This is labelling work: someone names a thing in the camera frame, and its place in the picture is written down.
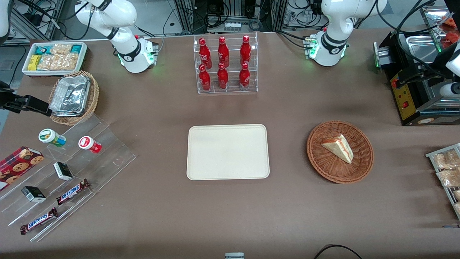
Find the cream plastic tray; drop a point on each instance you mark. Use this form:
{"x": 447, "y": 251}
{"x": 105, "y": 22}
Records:
{"x": 228, "y": 153}

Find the red emergency button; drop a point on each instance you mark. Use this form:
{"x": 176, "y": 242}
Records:
{"x": 395, "y": 83}

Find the clear acrylic tiered stand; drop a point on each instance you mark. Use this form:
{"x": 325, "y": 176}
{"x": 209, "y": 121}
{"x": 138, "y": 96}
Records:
{"x": 107, "y": 151}

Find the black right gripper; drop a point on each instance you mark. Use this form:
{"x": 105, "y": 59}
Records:
{"x": 10, "y": 101}

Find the teal snack packet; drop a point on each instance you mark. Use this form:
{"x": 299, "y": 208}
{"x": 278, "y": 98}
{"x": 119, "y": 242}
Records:
{"x": 44, "y": 49}
{"x": 76, "y": 49}

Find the grey device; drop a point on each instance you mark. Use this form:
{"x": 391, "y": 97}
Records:
{"x": 234, "y": 256}

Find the white snack bin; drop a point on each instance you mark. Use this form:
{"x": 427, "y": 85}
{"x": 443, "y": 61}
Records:
{"x": 27, "y": 70}

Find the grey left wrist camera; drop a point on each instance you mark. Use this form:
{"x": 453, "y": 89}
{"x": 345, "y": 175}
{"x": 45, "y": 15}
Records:
{"x": 451, "y": 90}

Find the large clear cracker bag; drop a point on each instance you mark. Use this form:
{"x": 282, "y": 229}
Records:
{"x": 59, "y": 62}

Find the clear acrylic bottle rack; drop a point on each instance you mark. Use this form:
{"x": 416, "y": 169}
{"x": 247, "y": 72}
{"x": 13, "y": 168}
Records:
{"x": 233, "y": 91}

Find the small clear cracker bag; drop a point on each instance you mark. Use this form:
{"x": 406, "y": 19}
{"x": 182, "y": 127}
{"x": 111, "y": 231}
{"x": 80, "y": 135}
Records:
{"x": 61, "y": 49}

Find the snickers bar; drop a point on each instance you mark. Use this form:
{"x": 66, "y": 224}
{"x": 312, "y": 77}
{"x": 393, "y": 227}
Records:
{"x": 38, "y": 221}
{"x": 72, "y": 192}

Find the red lid snack cup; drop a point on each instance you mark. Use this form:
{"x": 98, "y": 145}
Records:
{"x": 89, "y": 144}

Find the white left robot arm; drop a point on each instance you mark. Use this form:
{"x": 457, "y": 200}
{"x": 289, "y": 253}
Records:
{"x": 332, "y": 25}

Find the aluminium frame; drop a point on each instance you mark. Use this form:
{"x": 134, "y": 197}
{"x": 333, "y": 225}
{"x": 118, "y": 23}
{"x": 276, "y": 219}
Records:
{"x": 36, "y": 21}

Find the red cookie box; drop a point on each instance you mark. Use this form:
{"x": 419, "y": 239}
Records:
{"x": 18, "y": 165}

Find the small black white box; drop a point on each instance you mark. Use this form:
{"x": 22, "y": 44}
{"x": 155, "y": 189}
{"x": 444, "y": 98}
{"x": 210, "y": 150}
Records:
{"x": 33, "y": 194}
{"x": 63, "y": 171}

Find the stack of foil containers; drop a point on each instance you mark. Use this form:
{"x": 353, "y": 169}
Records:
{"x": 70, "y": 95}

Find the black food warmer machine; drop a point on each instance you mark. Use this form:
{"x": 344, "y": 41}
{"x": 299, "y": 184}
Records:
{"x": 413, "y": 104}

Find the clear bag of pastry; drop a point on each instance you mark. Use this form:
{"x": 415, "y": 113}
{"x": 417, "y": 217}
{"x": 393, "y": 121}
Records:
{"x": 457, "y": 195}
{"x": 449, "y": 178}
{"x": 457, "y": 208}
{"x": 447, "y": 160}

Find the brown wicker basket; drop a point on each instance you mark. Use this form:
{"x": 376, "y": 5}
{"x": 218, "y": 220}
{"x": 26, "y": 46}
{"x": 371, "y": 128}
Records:
{"x": 323, "y": 169}

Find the yellow snack box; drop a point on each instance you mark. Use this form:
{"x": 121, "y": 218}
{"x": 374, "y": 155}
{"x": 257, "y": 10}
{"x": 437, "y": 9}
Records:
{"x": 34, "y": 62}

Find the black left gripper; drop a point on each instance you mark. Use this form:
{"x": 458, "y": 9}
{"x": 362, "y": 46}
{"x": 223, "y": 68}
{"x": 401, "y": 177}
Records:
{"x": 425, "y": 69}

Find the triangular sandwich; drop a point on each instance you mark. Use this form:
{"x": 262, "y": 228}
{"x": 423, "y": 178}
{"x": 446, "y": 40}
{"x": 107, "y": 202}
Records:
{"x": 339, "y": 147}

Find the white power strip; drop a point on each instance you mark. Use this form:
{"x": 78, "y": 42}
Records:
{"x": 232, "y": 26}

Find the steel warmer pan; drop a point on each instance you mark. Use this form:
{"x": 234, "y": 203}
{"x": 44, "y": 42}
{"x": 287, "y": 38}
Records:
{"x": 420, "y": 46}

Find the green lid snack cup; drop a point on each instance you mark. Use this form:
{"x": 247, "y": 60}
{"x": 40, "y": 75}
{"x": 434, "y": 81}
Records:
{"x": 50, "y": 137}

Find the light wicker basket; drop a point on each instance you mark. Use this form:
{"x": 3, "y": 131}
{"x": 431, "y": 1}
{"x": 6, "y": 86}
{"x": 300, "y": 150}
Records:
{"x": 93, "y": 97}

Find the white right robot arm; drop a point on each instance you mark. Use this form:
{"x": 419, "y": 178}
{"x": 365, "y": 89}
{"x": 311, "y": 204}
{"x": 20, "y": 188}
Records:
{"x": 124, "y": 39}

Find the red cola bottle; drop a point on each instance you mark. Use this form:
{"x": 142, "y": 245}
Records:
{"x": 245, "y": 50}
{"x": 223, "y": 52}
{"x": 222, "y": 79}
{"x": 244, "y": 79}
{"x": 205, "y": 81}
{"x": 205, "y": 54}

